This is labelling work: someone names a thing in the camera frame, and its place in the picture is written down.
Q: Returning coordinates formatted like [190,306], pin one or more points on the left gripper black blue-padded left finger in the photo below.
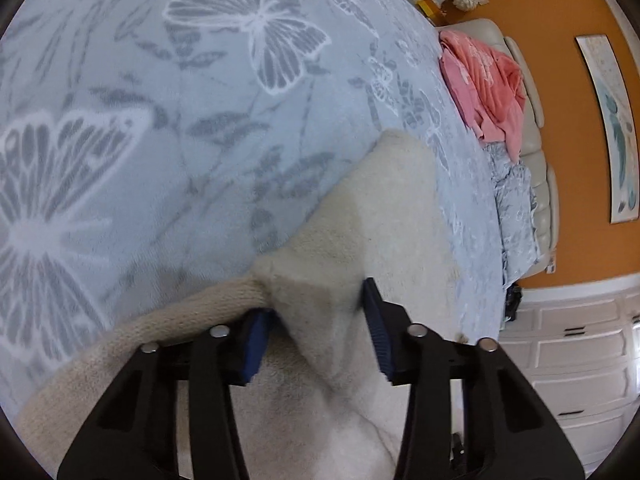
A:
[131,433]

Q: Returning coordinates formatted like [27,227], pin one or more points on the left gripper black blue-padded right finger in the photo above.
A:
[471,413]

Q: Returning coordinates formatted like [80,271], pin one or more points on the cream knitted sweater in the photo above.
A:
[319,407]

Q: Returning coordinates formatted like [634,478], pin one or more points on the white wardrobe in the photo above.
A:
[582,358]

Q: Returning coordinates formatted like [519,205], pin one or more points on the black item on nightstand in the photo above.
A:
[514,296]

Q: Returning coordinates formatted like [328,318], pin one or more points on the beige leather headboard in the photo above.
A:
[544,185]

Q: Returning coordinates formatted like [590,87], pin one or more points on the grey butterfly pillow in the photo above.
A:
[516,203]

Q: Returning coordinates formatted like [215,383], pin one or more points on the grey butterfly bedspread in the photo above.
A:
[153,147]

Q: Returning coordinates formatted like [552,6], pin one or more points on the pink garment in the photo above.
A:
[487,87]

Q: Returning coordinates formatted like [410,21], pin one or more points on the yellow box on nightstand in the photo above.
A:
[432,12]

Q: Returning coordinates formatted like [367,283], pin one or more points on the framed feather wall picture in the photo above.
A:
[618,123]

